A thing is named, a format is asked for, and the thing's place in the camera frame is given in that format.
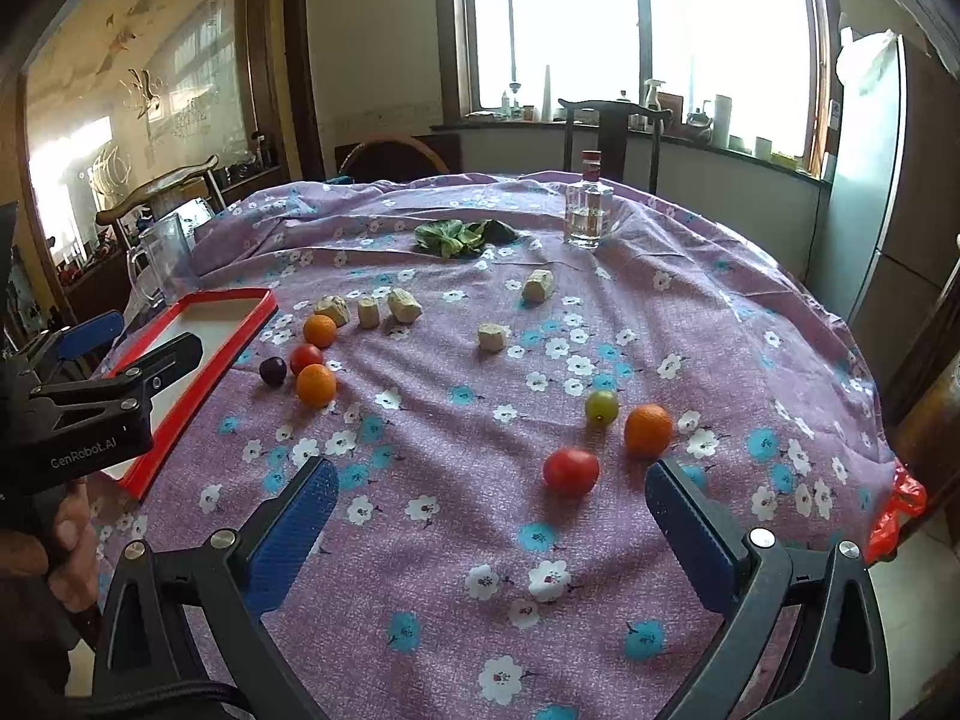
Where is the dark purple plum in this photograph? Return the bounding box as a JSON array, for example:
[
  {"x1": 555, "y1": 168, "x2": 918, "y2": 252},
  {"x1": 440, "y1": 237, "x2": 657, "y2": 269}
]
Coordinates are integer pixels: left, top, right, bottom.
[{"x1": 259, "y1": 356, "x2": 288, "y2": 388}]

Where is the small red tomato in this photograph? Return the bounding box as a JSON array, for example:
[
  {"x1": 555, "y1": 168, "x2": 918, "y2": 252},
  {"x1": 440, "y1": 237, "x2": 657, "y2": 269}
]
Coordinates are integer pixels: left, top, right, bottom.
[{"x1": 288, "y1": 343, "x2": 324, "y2": 377}]

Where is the large orange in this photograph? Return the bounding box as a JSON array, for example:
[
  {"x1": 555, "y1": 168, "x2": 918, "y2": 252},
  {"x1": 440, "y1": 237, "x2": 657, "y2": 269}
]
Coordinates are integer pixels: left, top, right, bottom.
[{"x1": 625, "y1": 403, "x2": 674, "y2": 458}]

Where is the green plum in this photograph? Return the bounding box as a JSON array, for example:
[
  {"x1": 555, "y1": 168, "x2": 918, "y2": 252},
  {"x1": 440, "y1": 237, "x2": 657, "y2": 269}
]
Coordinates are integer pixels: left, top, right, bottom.
[{"x1": 584, "y1": 390, "x2": 620, "y2": 426}]

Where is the beige corn piece long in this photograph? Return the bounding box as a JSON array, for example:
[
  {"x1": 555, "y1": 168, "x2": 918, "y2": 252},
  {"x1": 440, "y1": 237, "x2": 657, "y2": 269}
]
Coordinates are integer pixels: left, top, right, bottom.
[{"x1": 387, "y1": 288, "x2": 423, "y2": 325}]

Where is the person's left hand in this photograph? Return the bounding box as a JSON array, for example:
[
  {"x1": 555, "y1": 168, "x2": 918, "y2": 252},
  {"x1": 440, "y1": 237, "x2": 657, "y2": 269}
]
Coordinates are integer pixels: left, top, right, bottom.
[{"x1": 2, "y1": 479, "x2": 98, "y2": 613}]

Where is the red rimmed white tray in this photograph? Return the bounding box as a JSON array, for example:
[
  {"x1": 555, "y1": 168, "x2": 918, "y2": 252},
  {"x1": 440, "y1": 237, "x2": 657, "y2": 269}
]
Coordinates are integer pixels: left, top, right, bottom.
[{"x1": 104, "y1": 286, "x2": 278, "y2": 499}]

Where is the curved back wooden chair left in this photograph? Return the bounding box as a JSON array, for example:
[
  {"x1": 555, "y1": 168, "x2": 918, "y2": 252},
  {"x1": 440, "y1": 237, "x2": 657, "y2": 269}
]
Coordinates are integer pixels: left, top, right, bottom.
[{"x1": 94, "y1": 154, "x2": 226, "y2": 244}]

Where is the red plastic bag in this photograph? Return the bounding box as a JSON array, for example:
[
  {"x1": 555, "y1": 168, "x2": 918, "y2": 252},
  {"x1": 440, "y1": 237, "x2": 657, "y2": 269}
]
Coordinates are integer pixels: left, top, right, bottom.
[{"x1": 866, "y1": 460, "x2": 928, "y2": 566}]

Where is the purple floral tablecloth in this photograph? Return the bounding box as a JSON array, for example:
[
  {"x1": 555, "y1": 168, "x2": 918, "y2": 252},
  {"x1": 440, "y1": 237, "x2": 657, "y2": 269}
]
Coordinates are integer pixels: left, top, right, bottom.
[{"x1": 93, "y1": 174, "x2": 895, "y2": 718}]

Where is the round back wooden chair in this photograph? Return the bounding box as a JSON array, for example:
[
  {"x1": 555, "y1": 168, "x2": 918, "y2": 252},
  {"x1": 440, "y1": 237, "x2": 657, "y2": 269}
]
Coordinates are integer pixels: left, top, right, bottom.
[{"x1": 334, "y1": 135, "x2": 459, "y2": 184}]

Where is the green leafy vegetable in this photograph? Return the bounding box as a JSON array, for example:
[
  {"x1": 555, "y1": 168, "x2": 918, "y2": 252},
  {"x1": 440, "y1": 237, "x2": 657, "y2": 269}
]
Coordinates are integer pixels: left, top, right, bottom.
[{"x1": 413, "y1": 218, "x2": 519, "y2": 260}]

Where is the silver refrigerator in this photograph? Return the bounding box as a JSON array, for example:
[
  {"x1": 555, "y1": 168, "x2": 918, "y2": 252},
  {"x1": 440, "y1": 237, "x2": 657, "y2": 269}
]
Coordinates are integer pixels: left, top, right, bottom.
[{"x1": 807, "y1": 29, "x2": 901, "y2": 322}]

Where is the glass liquor bottle red cap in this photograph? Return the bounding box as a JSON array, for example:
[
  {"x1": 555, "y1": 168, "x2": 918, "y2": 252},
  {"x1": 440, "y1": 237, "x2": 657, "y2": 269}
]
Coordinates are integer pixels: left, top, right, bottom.
[{"x1": 565, "y1": 149, "x2": 613, "y2": 250}]

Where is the teapot on windowsill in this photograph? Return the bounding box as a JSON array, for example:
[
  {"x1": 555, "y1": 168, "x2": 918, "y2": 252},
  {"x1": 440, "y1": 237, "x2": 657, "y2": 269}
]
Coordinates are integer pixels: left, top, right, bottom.
[{"x1": 683, "y1": 101, "x2": 713, "y2": 143}]

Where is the dark wooden chair far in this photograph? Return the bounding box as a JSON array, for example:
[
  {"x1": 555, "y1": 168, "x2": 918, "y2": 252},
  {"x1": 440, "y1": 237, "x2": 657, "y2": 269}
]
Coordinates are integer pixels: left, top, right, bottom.
[{"x1": 558, "y1": 98, "x2": 672, "y2": 195}]

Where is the white paper roll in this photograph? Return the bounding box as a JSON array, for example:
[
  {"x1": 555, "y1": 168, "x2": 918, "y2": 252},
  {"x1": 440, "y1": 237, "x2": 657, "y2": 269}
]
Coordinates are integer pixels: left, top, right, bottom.
[{"x1": 711, "y1": 94, "x2": 732, "y2": 149}]

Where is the spray bottle on windowsill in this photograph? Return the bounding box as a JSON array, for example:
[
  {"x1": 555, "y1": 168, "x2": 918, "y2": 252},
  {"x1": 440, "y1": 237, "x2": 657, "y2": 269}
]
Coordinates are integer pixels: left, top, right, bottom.
[{"x1": 643, "y1": 78, "x2": 662, "y2": 132}]

